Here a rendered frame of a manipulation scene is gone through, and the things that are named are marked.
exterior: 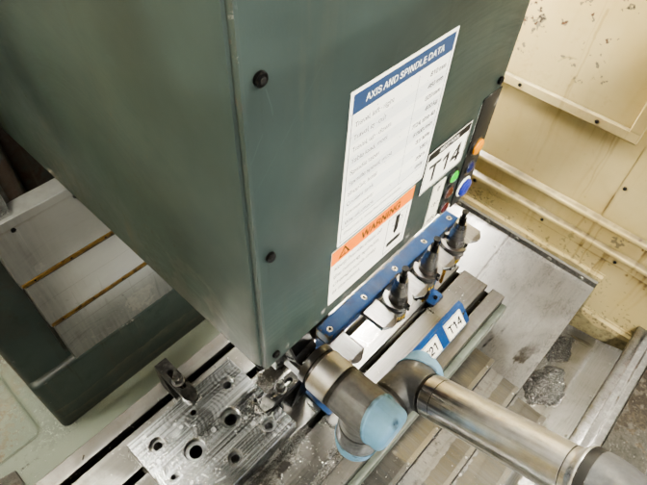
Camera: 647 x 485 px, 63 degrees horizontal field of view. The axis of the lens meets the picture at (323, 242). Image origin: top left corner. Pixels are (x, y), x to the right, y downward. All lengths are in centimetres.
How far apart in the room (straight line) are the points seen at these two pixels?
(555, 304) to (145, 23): 158
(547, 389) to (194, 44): 161
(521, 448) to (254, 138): 60
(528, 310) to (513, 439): 100
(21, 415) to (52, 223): 84
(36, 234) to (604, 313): 161
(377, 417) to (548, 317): 108
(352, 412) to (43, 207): 71
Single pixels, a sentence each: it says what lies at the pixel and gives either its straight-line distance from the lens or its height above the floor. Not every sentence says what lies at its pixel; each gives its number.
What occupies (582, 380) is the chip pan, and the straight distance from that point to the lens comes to 188.
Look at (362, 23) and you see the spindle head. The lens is 43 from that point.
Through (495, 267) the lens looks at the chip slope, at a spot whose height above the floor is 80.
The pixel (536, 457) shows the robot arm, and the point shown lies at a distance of 83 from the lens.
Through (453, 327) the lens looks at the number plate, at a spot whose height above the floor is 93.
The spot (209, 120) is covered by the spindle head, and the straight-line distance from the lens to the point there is 39.
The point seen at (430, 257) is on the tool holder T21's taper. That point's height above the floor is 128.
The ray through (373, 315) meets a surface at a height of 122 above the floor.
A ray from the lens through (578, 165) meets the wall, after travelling 163.
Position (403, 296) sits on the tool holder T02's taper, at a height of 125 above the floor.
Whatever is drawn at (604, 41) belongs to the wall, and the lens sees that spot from 147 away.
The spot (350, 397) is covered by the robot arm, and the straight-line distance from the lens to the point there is 81.
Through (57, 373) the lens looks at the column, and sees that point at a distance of 157.
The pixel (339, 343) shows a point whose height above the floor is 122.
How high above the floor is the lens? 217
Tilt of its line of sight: 50 degrees down
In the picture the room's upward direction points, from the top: 4 degrees clockwise
